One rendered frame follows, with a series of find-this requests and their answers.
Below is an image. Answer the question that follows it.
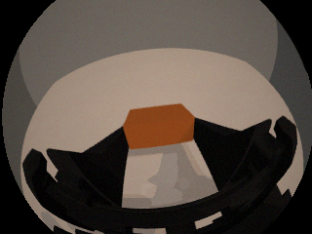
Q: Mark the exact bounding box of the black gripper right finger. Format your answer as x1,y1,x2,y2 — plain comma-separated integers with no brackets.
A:
194,117,272,191

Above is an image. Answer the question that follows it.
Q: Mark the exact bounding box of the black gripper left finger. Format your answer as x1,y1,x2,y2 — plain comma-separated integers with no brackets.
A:
47,126,129,208

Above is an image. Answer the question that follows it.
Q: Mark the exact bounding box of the orange block with dark square face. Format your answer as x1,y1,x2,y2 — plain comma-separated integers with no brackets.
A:
122,104,195,149

